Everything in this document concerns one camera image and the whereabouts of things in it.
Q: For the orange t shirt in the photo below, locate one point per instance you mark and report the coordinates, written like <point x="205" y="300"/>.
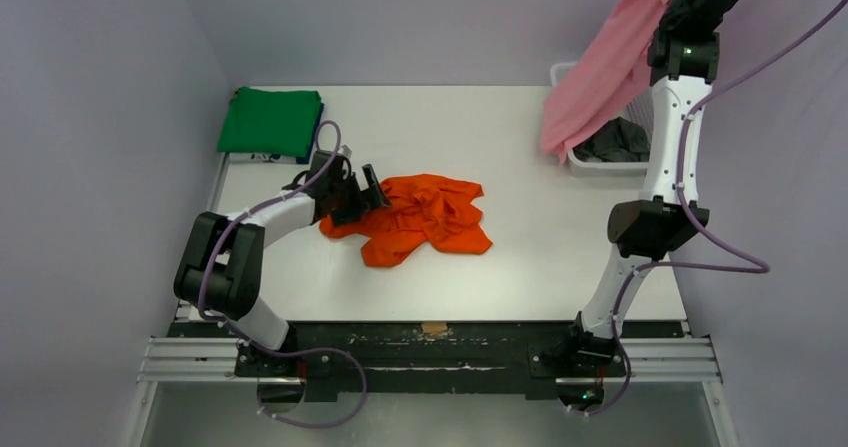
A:
<point x="424" y="208"/>

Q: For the brown tape piece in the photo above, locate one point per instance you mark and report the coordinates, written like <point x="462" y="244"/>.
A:
<point x="434" y="329"/>

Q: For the pink t shirt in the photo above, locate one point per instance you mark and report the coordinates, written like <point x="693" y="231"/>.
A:
<point x="611" y="73"/>

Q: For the folded green t shirt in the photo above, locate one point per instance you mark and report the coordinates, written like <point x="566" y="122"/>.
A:
<point x="277" y="123"/>

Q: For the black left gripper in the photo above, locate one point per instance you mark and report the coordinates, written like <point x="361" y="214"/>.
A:
<point x="364" y="201"/>

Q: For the aluminium front frame rail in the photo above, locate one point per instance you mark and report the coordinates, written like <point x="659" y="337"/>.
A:
<point x="206" y="360"/>

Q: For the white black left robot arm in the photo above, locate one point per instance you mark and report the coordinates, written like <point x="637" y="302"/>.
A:
<point x="220" y="269"/>

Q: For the white plastic laundry basket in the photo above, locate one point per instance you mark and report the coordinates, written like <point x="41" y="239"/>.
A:
<point x="639" y="111"/>

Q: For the dark grey shirt in basket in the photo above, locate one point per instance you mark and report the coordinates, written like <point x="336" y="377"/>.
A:
<point x="618" y="141"/>

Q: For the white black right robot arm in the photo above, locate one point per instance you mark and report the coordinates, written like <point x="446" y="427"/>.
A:
<point x="683" y="56"/>

